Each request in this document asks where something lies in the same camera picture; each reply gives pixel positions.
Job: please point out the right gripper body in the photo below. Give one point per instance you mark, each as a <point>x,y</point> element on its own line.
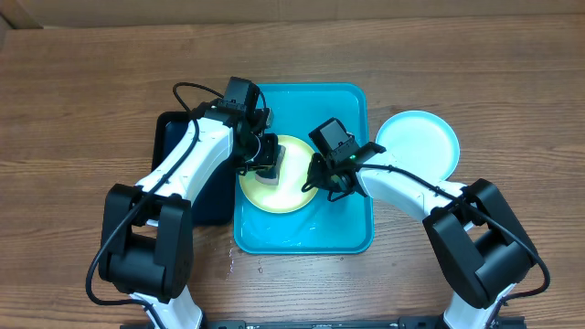
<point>325,179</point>

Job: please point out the yellow-green plate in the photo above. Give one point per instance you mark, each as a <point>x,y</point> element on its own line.
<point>287,196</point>

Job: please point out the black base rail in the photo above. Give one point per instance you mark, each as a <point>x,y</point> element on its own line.
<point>320,325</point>

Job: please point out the teal plastic serving tray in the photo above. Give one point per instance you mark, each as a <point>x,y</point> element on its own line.
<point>345,226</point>

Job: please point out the light blue plate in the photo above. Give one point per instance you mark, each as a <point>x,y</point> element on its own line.
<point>424,143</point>

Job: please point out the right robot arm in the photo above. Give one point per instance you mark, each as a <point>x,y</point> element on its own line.
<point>482,248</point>

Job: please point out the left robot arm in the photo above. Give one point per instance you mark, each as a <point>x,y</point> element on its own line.
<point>146,247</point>

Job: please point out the black plastic tray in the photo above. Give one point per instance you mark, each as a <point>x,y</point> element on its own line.
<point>214,205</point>

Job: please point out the green and tan sponge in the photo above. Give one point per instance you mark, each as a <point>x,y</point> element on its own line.
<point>271,176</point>

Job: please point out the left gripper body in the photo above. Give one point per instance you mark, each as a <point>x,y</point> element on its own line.
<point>261,153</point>

